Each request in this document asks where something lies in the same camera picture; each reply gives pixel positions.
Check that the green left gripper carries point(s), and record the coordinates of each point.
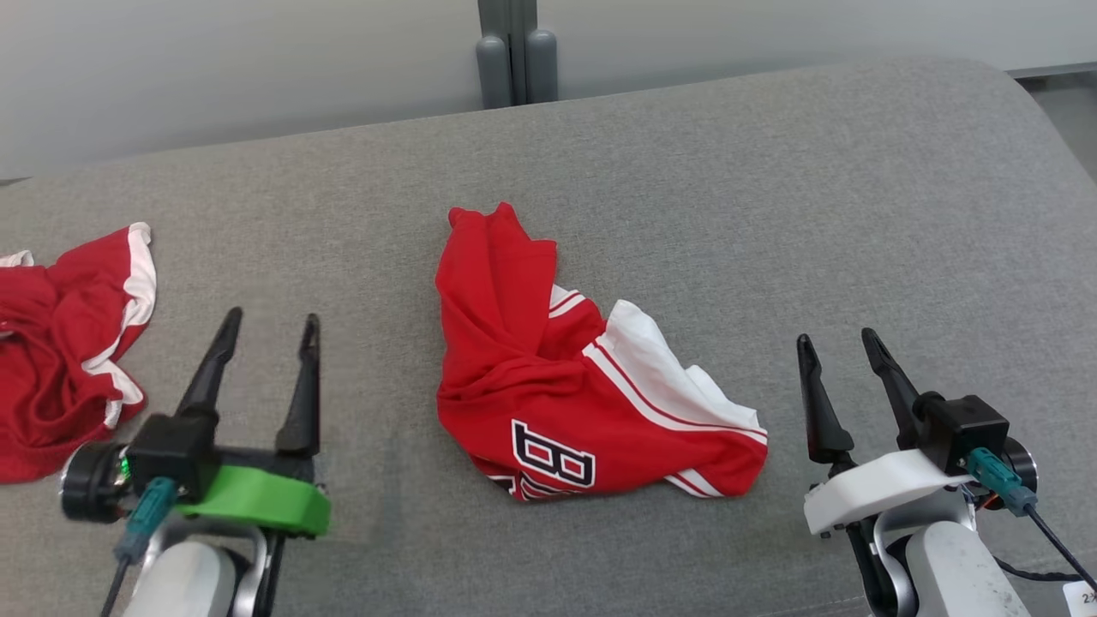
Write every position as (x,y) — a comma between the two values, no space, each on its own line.
(257,501)

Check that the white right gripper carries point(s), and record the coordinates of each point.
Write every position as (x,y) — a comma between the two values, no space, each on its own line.
(874,488)

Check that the red basketball shorts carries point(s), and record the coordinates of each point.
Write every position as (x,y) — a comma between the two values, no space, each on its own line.
(51,360)

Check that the red Bulls basketball jersey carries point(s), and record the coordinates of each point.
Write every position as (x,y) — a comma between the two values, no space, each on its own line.
(531,403)

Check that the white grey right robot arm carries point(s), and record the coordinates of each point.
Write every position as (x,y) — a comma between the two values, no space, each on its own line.
(951,566)

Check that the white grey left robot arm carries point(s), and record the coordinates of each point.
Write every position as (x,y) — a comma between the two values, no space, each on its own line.
(184,578)

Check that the black right wrist motor cylinder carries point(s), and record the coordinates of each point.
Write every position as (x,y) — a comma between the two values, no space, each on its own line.
(1022,467)

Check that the black wrist motor cylinder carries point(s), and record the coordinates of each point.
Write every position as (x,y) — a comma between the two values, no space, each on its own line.
(90,484)
(1022,467)

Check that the black left wrist motor cylinder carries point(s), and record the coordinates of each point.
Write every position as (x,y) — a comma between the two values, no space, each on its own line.
(90,484)

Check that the grey baseboard strip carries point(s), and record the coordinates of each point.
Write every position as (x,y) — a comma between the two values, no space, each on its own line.
(1058,71)

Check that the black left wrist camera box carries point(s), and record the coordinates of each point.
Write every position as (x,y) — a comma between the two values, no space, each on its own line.
(176,450)

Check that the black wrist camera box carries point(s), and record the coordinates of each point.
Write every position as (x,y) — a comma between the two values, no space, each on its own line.
(964,428)
(176,450)

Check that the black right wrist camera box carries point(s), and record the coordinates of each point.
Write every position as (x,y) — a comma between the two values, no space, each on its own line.
(964,428)

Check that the grey partition post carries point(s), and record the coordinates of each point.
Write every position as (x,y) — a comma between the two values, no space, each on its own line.
(517,51)

